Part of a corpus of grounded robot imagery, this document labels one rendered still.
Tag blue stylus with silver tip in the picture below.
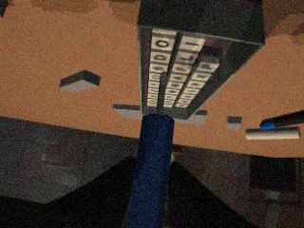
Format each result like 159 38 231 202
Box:
127 71 175 228

